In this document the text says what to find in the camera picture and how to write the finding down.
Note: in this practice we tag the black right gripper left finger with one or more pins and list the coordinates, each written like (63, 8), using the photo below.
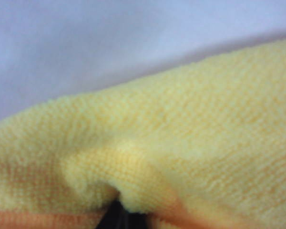
(110, 218)

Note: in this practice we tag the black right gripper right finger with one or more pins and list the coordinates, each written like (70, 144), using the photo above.
(126, 220)

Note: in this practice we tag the yellow microfibre rag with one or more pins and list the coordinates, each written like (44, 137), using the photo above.
(181, 131)

